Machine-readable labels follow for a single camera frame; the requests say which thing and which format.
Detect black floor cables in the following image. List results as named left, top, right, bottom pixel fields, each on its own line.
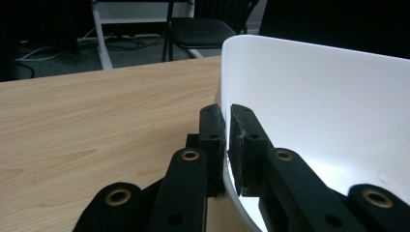
left=14, top=25, right=166, bottom=80

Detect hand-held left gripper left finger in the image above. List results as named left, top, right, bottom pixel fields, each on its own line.
left=187, top=103, right=226, bottom=198

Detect white metal desk frame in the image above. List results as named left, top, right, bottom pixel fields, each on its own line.
left=90, top=0, right=196, bottom=71

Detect black folding chair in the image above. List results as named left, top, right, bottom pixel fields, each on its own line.
left=161, top=0, right=260, bottom=62

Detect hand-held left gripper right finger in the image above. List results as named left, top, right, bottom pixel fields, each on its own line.
left=227, top=103, right=275, bottom=197

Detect white plastic bin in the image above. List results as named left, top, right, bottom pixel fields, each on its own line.
left=206, top=34, right=410, bottom=232

